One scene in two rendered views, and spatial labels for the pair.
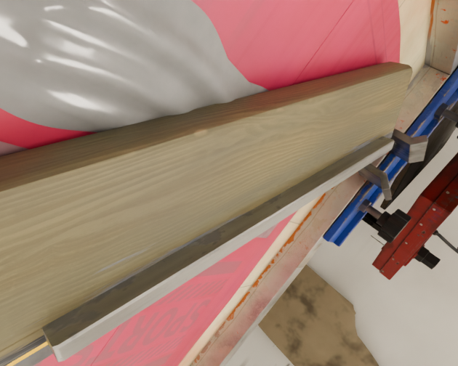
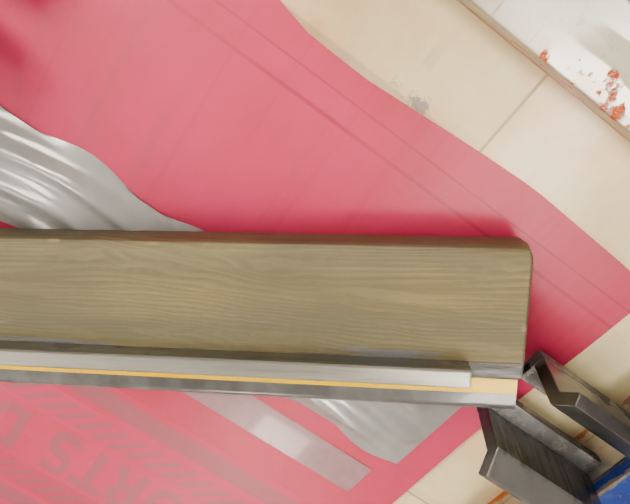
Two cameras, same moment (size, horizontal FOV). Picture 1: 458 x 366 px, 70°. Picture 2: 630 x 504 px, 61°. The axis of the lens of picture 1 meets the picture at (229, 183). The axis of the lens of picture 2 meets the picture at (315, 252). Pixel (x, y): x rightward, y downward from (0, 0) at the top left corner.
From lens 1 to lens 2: 0.33 m
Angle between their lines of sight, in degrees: 51
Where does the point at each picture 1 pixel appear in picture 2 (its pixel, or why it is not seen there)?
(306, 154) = (217, 312)
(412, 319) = not seen: outside the picture
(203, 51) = (93, 182)
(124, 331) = (105, 470)
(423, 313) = not seen: outside the picture
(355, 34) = (363, 184)
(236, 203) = (103, 327)
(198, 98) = (102, 221)
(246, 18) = (139, 159)
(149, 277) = not seen: outside the picture
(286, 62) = (224, 205)
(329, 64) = (324, 219)
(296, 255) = not seen: outside the picture
